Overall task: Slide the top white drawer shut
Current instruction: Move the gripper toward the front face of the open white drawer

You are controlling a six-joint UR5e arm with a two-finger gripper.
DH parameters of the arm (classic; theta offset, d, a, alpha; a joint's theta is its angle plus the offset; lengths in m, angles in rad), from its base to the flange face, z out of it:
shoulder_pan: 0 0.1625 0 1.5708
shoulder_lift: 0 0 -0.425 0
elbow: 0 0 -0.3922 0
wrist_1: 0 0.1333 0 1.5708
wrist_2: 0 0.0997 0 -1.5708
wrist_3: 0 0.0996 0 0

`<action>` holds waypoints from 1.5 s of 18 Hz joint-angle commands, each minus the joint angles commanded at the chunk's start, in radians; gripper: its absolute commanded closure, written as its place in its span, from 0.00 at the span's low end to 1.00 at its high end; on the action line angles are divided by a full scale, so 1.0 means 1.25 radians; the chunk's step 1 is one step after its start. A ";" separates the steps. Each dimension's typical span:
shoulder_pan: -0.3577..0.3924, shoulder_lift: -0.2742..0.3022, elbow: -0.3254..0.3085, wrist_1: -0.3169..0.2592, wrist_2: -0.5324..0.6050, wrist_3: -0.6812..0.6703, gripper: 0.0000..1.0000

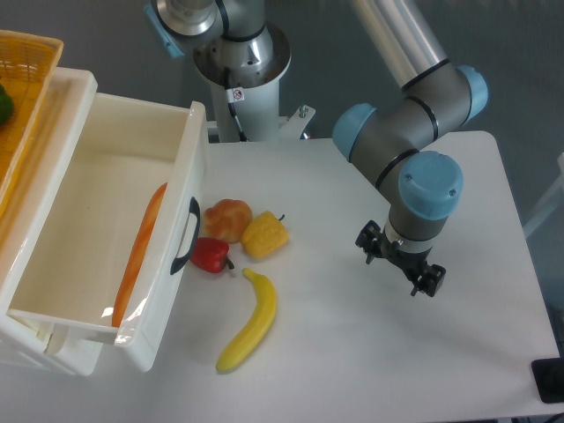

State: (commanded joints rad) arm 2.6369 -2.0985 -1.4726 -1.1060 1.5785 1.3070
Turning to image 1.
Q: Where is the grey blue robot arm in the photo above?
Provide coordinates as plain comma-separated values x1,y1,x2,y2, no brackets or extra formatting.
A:
145,1,488,296

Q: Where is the white drawer cabinet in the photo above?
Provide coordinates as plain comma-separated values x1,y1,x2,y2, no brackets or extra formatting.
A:
1,68,101,375

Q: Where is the white drawer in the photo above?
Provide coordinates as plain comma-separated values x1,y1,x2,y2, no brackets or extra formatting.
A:
8,93,208,371

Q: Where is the red bell pepper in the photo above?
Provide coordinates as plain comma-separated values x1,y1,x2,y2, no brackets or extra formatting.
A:
189,237,234,274

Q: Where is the yellow woven basket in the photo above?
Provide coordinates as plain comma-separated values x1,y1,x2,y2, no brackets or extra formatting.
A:
1,30,63,211

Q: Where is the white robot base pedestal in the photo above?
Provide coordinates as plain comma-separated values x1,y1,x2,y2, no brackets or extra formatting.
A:
194,23,315,143

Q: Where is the black device at edge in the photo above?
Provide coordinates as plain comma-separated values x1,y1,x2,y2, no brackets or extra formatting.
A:
531,358,563,404

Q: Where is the orange bread roll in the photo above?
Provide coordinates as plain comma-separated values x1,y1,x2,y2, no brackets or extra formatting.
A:
200,198,253,244

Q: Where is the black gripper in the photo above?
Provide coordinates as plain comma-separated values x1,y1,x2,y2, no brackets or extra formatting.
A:
355,220,446,297

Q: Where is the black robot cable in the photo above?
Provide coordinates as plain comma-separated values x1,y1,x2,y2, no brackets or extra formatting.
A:
223,65,249,143

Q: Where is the yellow banana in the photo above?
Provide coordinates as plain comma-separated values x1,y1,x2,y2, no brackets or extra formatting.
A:
215,268,278,373

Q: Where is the orange carrot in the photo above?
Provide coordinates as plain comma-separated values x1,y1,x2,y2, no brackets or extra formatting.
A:
111,182,167,328

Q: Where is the yellow bell pepper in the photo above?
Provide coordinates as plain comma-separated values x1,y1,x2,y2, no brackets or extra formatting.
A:
240,211,290,259

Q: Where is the green bell pepper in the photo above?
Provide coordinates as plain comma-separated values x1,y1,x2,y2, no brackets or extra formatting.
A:
0,85,14,125

